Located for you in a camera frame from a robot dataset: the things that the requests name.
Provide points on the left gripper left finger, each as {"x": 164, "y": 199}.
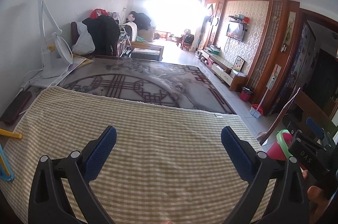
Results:
{"x": 48, "y": 202}

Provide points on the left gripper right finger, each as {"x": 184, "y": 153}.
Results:
{"x": 288, "y": 202}

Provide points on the red green trash bin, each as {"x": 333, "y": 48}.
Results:
{"x": 280, "y": 148}

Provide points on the person right hand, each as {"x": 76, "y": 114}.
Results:
{"x": 316, "y": 196}

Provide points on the wooden dining chair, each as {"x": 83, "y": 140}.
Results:
{"x": 299, "y": 98}

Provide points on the blue yellow toy stand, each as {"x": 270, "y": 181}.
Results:
{"x": 5, "y": 170}

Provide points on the red dustpan with broom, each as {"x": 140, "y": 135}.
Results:
{"x": 256, "y": 110}

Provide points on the yellow plastic clip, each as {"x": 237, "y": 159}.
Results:
{"x": 10, "y": 134}

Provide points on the small red waste basket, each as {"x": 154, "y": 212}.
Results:
{"x": 246, "y": 93}

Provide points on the black glasses case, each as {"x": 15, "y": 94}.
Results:
{"x": 16, "y": 107}

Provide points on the low tv cabinet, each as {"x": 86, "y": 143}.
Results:
{"x": 224, "y": 70}

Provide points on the yellow striped table mat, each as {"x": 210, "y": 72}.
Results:
{"x": 167, "y": 164}

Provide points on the white plastic bag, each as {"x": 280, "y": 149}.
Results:
{"x": 84, "y": 44}

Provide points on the black clothes pile on chair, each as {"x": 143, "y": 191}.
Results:
{"x": 105, "y": 33}

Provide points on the wooden sofa with cushions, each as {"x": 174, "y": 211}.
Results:
{"x": 140, "y": 36}

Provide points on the wall mounted television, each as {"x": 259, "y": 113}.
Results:
{"x": 236, "y": 30}

